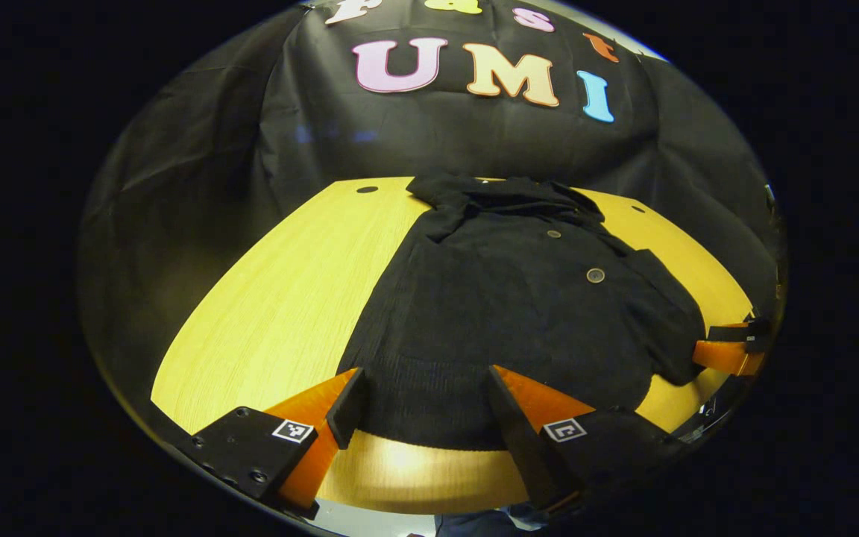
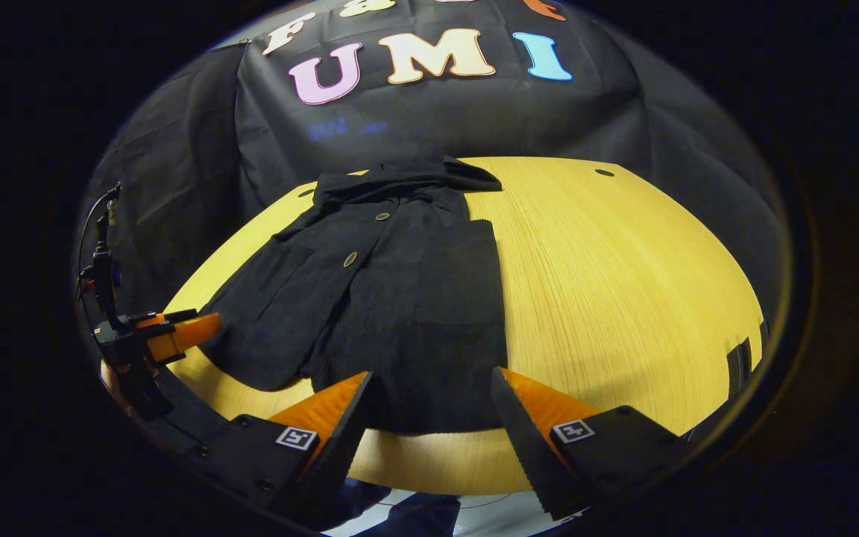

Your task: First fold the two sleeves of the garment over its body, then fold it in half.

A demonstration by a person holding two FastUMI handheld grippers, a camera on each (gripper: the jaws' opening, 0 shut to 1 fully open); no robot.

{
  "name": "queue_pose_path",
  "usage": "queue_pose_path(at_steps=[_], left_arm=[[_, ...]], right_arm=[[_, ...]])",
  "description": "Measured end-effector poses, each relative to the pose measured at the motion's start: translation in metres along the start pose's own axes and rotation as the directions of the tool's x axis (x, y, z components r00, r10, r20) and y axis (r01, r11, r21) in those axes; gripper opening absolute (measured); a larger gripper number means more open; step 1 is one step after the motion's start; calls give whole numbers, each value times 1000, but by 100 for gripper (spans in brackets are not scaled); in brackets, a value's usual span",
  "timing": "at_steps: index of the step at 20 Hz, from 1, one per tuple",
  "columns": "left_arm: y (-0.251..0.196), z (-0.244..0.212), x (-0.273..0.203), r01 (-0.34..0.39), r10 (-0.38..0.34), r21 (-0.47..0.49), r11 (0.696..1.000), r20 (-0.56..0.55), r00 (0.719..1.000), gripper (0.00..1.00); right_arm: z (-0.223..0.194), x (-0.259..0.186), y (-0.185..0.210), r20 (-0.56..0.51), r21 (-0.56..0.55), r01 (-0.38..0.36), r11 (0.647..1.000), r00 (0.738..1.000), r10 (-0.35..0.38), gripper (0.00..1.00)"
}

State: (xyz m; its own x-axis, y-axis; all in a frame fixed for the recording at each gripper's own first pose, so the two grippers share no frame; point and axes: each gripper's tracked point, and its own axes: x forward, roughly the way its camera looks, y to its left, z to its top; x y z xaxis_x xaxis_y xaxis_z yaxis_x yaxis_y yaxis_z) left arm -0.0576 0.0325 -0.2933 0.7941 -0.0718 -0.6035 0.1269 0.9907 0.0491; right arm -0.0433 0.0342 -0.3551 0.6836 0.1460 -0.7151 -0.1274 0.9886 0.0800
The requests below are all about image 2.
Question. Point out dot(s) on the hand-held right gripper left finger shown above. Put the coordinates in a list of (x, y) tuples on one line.
[(344, 447)]

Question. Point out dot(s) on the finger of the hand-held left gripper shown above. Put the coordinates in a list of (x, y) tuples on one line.
[(168, 317), (183, 335)]

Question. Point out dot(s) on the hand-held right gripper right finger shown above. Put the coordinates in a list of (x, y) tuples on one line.
[(526, 455)]

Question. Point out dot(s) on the black coat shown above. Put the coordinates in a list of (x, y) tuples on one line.
[(400, 313)]

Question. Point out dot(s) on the black table edge clamp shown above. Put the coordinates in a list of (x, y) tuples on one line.
[(739, 364)]

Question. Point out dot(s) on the black backdrop cloth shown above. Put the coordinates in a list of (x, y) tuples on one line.
[(437, 119)]

